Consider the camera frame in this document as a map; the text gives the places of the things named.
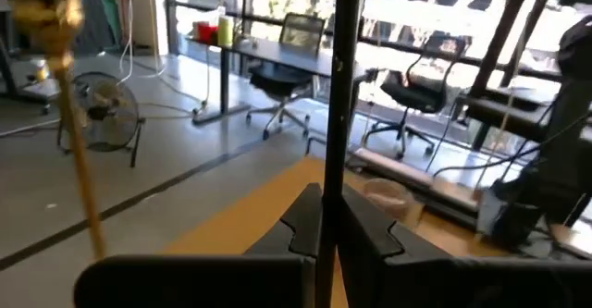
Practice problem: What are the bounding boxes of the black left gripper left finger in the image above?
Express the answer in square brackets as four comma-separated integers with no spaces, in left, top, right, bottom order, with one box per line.
[73,182,324,308]

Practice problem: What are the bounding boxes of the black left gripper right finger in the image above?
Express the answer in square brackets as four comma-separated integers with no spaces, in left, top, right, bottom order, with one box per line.
[339,186,592,308]

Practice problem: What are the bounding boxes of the black candlestick holder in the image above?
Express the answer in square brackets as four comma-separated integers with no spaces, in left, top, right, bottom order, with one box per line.
[315,0,375,308]

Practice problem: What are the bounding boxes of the gold candlestick holder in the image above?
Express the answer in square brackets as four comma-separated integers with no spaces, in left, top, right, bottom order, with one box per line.
[5,0,110,261]

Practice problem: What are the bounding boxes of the black office chair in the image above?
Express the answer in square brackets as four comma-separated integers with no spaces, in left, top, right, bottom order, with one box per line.
[362,32,469,162]

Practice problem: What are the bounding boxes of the grey mesh office chair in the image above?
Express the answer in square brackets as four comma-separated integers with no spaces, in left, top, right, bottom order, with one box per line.
[243,12,328,142]

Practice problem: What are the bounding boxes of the dark office desk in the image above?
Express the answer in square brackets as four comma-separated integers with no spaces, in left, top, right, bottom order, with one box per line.
[455,85,592,153]
[183,33,371,127]

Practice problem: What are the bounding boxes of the yellow-green cylinder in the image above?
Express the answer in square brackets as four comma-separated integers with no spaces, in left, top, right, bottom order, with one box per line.
[216,14,236,49]

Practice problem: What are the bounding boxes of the red container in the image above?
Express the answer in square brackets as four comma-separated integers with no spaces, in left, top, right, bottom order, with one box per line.
[195,20,219,46]

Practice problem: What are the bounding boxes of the black floor fan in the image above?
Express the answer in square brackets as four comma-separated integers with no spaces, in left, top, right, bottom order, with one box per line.
[55,70,147,169]

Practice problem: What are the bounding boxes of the black rig frame post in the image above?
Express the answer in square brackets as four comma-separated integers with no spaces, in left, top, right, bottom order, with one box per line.
[467,0,542,99]

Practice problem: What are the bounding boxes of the black window frame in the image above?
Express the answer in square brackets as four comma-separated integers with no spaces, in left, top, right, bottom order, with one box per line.
[164,0,592,85]

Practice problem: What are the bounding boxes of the black diagonal frame brace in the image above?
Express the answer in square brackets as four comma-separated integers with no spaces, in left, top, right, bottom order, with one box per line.
[501,0,554,90]

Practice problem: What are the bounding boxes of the white hanging cable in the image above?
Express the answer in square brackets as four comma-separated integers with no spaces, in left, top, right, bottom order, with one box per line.
[117,0,214,117]

